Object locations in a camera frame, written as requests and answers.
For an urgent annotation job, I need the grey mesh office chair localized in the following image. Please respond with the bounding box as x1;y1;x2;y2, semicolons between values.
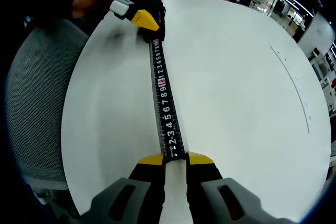
4;18;91;219

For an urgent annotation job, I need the black tape measure with blade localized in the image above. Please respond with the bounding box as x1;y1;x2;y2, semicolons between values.
136;0;186;161

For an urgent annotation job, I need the white shelf rack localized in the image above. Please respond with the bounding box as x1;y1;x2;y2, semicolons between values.
309;42;336;116

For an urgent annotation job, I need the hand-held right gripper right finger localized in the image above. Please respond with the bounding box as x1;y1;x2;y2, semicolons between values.
184;152;273;224

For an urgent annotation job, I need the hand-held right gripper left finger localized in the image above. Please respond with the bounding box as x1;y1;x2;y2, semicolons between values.
86;153;169;224

